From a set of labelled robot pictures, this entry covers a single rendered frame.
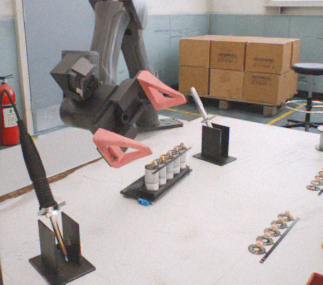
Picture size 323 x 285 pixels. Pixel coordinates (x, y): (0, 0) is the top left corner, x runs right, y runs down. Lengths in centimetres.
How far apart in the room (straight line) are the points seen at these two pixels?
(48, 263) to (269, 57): 376
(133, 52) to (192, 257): 53
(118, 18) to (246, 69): 350
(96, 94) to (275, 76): 362
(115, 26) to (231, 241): 44
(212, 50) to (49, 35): 173
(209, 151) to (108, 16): 36
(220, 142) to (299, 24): 440
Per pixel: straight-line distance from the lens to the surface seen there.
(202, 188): 77
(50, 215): 55
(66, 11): 379
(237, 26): 554
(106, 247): 60
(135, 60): 97
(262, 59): 418
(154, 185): 70
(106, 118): 58
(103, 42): 77
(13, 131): 339
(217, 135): 88
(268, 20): 536
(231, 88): 435
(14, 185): 83
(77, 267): 56
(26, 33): 354
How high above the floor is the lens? 108
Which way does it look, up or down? 16 degrees down
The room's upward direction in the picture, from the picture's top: straight up
